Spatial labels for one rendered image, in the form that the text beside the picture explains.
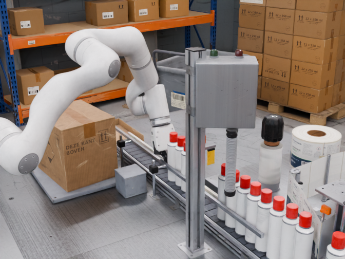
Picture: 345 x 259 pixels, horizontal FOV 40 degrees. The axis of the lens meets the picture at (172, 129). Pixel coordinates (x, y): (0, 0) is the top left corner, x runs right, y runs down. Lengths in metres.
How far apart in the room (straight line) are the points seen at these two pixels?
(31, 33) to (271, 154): 3.76
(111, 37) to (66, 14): 4.55
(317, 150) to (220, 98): 0.77
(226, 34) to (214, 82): 6.42
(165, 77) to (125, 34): 2.51
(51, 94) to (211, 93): 0.50
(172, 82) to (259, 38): 1.53
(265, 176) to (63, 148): 0.78
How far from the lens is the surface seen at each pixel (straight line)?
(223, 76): 1.31
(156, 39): 6.75
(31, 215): 1.90
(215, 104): 1.33
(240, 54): 1.36
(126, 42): 1.62
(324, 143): 2.00
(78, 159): 1.93
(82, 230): 1.76
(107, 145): 1.98
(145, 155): 2.16
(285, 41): 5.10
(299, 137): 2.03
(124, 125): 2.61
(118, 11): 5.62
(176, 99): 4.10
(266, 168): 1.83
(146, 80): 1.76
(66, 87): 1.52
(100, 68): 1.49
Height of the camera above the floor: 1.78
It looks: 21 degrees down
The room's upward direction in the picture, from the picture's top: 1 degrees counter-clockwise
